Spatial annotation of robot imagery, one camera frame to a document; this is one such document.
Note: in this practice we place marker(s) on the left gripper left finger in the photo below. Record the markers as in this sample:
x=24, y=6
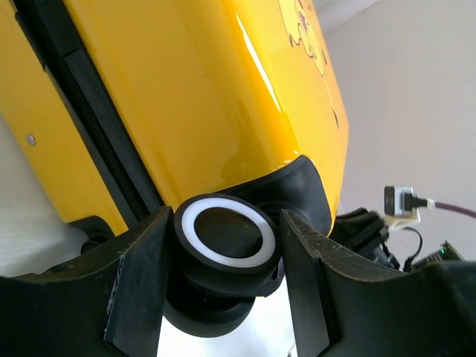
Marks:
x=108, y=301

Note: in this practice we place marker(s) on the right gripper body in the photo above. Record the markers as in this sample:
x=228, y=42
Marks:
x=364, y=232

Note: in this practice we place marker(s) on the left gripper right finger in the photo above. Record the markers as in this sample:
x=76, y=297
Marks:
x=343, y=304

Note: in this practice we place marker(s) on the yellow hard-shell suitcase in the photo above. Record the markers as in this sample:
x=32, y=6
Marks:
x=122, y=107

